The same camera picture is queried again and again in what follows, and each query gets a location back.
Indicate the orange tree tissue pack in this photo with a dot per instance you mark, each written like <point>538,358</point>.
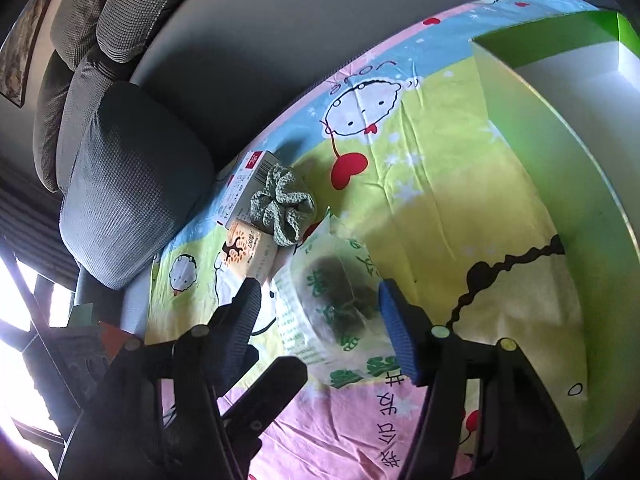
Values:
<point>248,252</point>

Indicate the colourful cartoon bed sheet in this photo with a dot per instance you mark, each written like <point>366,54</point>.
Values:
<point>432,189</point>

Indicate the framed wall picture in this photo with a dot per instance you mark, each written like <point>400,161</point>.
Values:
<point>16,51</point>

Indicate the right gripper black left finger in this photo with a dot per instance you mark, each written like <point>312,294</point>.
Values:
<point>229,355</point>

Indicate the orange green box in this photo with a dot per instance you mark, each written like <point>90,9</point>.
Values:
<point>84,320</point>

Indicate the grey sofa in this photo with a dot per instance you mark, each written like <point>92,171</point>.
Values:
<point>226,67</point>

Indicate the green white cardboard box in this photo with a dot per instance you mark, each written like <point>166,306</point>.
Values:
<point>564,93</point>

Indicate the grey square cushion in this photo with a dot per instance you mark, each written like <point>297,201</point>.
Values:
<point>139,175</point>

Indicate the clear green-print snack bag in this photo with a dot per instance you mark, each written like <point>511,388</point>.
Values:
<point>327,308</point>

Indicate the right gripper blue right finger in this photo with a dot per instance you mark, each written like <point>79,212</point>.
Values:
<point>408,327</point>

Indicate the white red medicine box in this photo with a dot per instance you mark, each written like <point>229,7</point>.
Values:
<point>248,177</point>

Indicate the green knitted scrunchie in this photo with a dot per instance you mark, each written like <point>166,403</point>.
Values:
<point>284,207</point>

